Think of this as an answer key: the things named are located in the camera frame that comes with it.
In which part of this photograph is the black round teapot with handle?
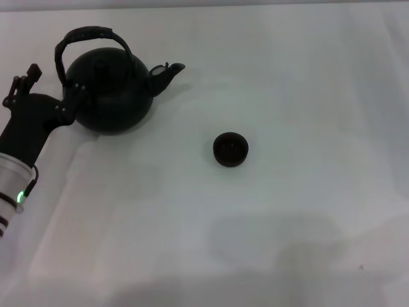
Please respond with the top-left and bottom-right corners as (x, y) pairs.
(54, 25), (187, 136)

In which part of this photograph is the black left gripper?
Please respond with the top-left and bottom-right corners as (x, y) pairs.
(0, 63), (89, 168)

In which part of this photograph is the small dark teacup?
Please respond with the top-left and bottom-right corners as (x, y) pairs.
(212, 131), (250, 168)

